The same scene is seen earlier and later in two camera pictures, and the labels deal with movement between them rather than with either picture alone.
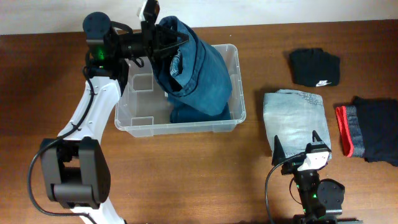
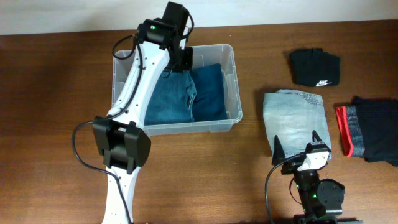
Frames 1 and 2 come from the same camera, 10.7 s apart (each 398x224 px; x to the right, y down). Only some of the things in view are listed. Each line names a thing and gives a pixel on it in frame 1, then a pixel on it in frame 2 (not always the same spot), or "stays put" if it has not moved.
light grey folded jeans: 293,116 stays put
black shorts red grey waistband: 367,128 stays put
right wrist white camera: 314,161 stays put
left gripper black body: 157,41 -> 185,59
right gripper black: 290,164 stays put
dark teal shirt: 180,113 -> 209,102
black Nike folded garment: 315,67 stays put
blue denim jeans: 196,76 -> 170,101
